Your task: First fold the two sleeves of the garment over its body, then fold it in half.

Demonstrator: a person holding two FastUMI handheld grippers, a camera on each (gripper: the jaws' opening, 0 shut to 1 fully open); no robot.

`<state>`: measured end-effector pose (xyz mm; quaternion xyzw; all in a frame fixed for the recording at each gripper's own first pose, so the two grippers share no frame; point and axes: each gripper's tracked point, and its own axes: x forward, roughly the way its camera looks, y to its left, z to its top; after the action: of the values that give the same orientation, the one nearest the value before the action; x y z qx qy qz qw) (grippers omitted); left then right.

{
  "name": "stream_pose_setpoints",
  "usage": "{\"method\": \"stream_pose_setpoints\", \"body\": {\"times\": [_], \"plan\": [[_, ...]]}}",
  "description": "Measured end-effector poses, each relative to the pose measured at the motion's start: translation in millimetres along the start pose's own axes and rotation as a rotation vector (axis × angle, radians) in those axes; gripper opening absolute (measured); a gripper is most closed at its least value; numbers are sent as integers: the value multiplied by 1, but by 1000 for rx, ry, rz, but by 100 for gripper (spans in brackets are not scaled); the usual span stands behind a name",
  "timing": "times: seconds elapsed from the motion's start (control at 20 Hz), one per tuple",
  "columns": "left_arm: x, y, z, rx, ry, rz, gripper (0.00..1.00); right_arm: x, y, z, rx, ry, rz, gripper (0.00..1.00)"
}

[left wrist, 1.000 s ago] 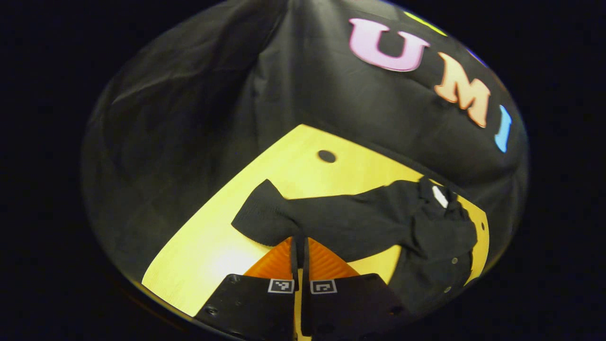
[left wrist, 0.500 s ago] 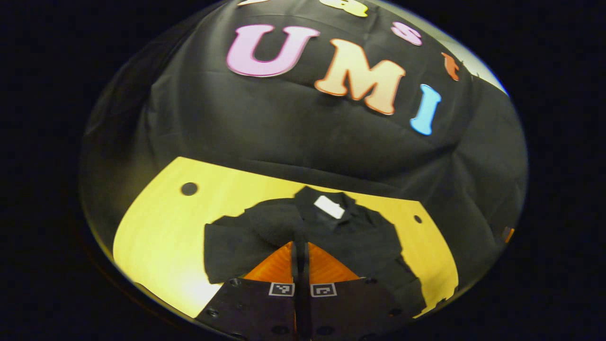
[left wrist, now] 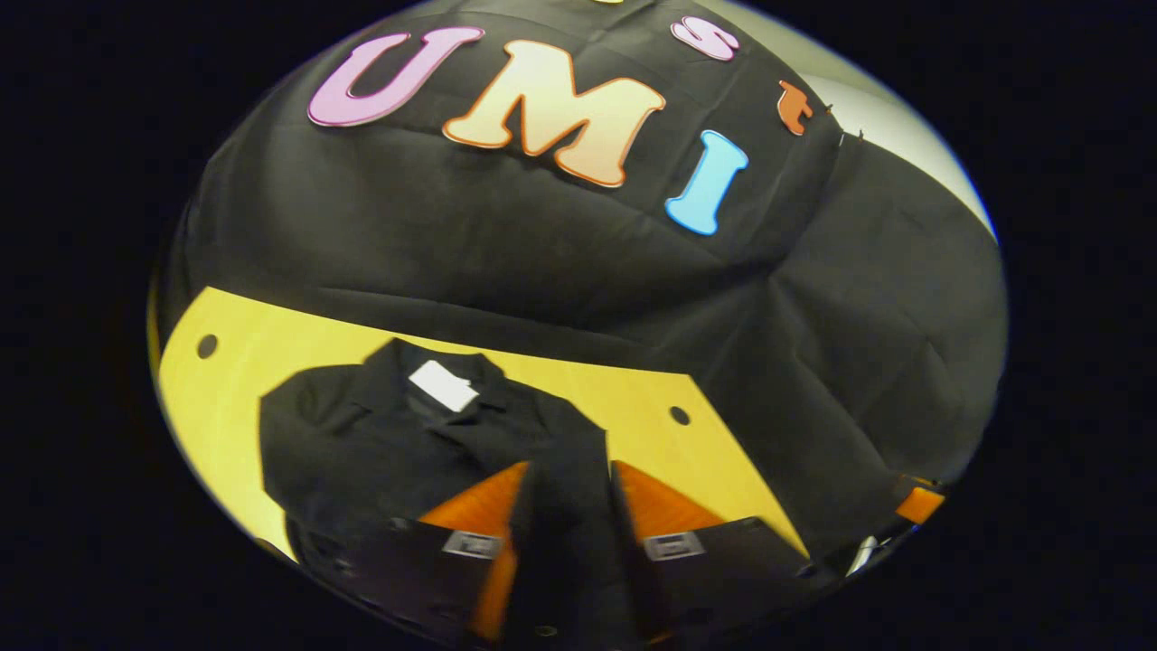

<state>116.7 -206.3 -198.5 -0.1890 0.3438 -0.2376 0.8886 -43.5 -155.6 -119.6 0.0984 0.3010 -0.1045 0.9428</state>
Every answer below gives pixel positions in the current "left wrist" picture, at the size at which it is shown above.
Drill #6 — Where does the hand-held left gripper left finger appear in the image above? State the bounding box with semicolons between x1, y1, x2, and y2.
287;461;534;645

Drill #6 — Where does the black backdrop cloth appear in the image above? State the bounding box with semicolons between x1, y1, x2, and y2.
158;0;1009;566

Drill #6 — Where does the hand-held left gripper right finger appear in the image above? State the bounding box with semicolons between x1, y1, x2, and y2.
610;459;819;645

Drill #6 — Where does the black button shirt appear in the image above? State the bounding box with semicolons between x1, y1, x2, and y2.
259;338;638;651

